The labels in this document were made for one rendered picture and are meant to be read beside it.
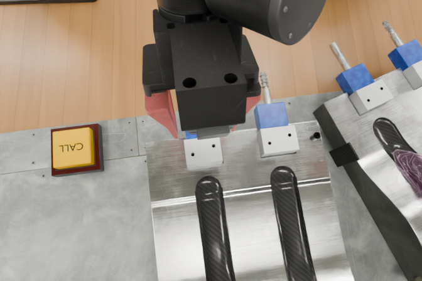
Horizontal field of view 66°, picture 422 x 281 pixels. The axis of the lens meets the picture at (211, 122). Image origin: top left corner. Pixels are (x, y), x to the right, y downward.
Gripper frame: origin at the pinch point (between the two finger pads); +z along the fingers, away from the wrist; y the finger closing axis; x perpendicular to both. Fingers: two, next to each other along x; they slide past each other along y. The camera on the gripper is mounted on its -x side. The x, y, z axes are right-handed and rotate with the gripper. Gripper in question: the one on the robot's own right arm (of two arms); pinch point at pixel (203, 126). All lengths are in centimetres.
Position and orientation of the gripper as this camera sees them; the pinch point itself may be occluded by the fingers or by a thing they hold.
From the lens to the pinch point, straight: 36.5
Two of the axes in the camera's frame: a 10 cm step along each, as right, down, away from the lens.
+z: 0.4, 7.0, 7.1
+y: 9.9, -1.3, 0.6
